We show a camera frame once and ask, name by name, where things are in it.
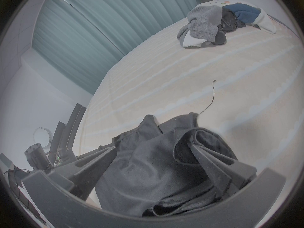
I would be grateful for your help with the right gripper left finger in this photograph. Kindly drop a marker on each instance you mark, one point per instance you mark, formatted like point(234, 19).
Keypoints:
point(92, 172)

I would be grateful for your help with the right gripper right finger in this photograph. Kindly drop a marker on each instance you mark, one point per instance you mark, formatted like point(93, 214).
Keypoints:
point(220, 172)

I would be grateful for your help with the black T-shirt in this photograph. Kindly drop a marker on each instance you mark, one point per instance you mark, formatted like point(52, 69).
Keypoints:
point(154, 170)

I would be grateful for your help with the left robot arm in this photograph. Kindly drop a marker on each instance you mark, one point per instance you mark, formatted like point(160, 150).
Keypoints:
point(38, 158)

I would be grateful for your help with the bed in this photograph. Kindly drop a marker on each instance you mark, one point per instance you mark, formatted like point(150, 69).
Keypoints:
point(190, 79)

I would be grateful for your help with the pile of clothes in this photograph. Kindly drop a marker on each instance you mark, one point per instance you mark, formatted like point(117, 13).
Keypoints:
point(204, 25)

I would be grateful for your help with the white round mirror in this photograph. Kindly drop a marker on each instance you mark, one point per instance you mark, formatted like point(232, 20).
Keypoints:
point(35, 136)

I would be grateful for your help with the blue-green curtain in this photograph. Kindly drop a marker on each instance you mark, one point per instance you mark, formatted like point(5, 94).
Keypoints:
point(142, 13)
point(71, 44)

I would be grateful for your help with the white printed pillow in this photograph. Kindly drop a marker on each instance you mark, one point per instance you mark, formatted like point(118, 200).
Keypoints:
point(225, 2)

